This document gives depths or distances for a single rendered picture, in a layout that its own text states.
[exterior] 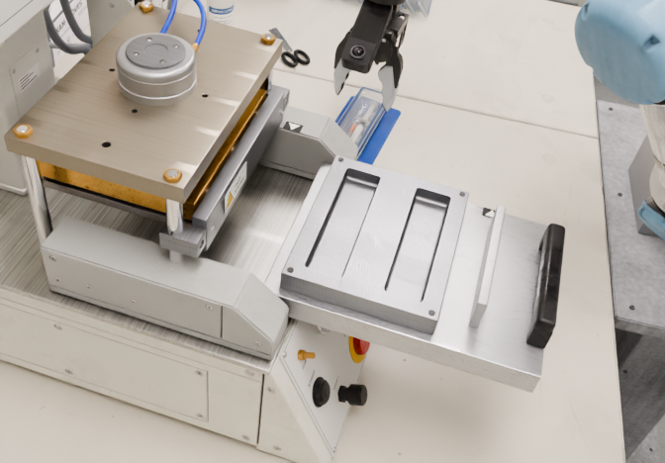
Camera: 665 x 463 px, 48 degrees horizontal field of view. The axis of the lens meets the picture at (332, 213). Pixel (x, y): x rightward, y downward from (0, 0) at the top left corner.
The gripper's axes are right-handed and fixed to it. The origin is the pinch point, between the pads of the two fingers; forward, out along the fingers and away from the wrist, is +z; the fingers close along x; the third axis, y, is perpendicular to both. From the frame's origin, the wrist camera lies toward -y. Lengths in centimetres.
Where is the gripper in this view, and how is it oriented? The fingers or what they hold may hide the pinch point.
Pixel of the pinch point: (361, 100)
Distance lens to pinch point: 127.7
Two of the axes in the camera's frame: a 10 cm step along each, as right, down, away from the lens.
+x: -9.2, -3.4, 1.8
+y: 3.6, -6.2, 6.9
